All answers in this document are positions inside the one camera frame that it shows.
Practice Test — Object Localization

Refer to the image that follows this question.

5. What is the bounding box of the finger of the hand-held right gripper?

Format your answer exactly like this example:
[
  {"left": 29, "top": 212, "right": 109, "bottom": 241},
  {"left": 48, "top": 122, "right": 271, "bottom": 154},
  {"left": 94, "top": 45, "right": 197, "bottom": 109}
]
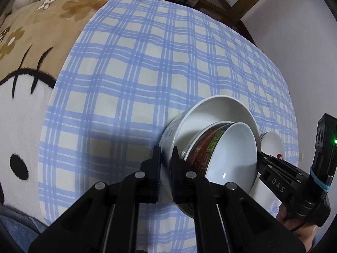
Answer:
[
  {"left": 259, "top": 151, "right": 311, "bottom": 180},
  {"left": 257, "top": 163, "right": 306, "bottom": 206}
]

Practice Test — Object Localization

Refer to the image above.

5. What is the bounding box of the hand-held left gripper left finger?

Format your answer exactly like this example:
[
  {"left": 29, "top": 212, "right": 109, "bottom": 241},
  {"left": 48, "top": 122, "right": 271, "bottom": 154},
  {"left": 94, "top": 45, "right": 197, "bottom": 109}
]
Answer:
[{"left": 28, "top": 145, "right": 162, "bottom": 253}]

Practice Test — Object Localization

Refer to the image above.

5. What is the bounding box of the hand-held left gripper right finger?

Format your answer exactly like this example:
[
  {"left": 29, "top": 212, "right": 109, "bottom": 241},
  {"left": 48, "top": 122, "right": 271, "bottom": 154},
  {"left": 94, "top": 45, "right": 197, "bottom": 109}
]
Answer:
[{"left": 170, "top": 147, "right": 306, "bottom": 253}]

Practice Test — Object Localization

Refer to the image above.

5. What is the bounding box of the large white cherry print plate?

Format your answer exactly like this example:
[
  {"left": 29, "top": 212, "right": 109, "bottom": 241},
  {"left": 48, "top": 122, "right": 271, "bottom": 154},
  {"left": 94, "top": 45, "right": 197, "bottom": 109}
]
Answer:
[{"left": 251, "top": 179, "right": 281, "bottom": 214}]

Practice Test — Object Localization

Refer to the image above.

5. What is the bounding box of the white bowl with red emblem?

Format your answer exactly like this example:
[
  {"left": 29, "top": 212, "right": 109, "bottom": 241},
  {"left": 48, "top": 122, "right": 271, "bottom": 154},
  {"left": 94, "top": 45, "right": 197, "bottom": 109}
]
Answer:
[{"left": 259, "top": 131, "right": 285, "bottom": 161}]

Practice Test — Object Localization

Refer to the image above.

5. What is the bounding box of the red patterned bowl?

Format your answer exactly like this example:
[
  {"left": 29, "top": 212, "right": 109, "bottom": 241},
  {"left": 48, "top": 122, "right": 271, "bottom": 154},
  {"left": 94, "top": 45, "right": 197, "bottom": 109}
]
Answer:
[{"left": 184, "top": 121, "right": 258, "bottom": 193}]

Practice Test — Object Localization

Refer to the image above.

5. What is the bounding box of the large white green print bowl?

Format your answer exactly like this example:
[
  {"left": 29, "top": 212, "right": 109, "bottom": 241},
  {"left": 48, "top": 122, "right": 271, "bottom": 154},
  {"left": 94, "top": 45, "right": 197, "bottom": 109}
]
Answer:
[{"left": 159, "top": 95, "right": 262, "bottom": 218}]

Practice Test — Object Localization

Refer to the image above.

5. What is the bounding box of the person's right hand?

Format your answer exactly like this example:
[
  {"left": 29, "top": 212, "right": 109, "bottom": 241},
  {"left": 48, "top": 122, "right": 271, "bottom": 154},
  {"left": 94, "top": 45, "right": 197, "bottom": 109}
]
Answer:
[{"left": 276, "top": 206, "right": 323, "bottom": 253}]

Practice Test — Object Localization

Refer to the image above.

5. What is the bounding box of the blue white plaid cloth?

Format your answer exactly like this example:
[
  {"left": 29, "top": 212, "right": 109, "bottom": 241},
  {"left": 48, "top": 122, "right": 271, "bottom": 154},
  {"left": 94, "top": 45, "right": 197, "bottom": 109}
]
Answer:
[{"left": 38, "top": 0, "right": 299, "bottom": 253}]

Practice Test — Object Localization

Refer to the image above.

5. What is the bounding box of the person's jeans leg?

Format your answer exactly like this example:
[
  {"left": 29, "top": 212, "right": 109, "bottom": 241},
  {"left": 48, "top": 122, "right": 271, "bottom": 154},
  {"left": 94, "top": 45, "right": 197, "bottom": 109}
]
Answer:
[{"left": 0, "top": 204, "right": 49, "bottom": 253}]

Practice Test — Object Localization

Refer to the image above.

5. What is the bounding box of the brown cat printed blanket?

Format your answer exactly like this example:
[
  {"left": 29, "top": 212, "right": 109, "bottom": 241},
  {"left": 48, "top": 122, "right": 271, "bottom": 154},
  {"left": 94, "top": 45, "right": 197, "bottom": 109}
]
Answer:
[{"left": 0, "top": 0, "right": 119, "bottom": 209}]

